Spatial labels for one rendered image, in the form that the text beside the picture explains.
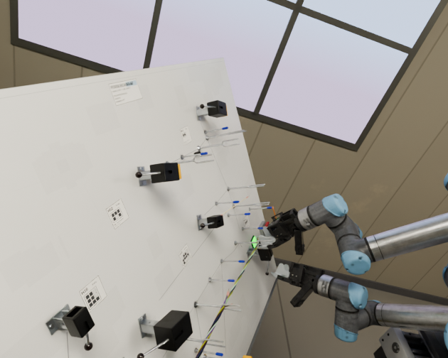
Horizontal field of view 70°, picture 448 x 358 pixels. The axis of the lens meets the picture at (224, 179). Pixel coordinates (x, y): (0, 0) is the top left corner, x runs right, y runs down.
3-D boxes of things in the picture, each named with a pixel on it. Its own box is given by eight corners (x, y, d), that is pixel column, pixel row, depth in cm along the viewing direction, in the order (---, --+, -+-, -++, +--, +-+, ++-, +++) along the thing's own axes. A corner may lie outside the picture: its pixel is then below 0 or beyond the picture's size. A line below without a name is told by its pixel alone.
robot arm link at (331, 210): (351, 219, 101) (335, 202, 98) (321, 232, 107) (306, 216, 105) (350, 203, 107) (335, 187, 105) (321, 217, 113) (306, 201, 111)
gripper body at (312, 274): (299, 263, 126) (328, 270, 118) (295, 285, 125) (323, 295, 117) (289, 261, 121) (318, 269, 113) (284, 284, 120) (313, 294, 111)
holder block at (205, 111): (183, 102, 96) (208, 96, 92) (201, 107, 106) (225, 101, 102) (184, 117, 96) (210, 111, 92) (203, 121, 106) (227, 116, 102)
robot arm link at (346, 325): (369, 337, 109) (370, 306, 109) (348, 346, 103) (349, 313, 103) (349, 327, 116) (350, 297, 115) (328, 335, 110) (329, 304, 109)
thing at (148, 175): (114, 167, 69) (146, 162, 65) (148, 166, 79) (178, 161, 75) (116, 188, 69) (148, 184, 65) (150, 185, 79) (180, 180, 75)
